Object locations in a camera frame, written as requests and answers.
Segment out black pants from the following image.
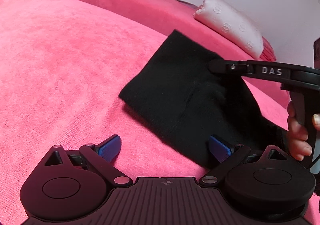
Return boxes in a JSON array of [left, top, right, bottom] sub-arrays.
[[119, 31, 286, 169]]

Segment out right hand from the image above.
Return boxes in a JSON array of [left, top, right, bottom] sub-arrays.
[[286, 101, 312, 161]]

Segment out folded red blanket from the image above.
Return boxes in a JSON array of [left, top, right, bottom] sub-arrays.
[[260, 37, 277, 62]]

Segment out white pillow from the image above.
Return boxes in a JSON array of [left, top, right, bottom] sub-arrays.
[[194, 0, 264, 59]]

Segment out near pink bed cover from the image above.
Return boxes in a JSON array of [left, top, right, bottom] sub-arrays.
[[0, 0, 320, 225]]

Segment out far pink bed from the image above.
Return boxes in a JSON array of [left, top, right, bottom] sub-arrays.
[[80, 0, 251, 61]]

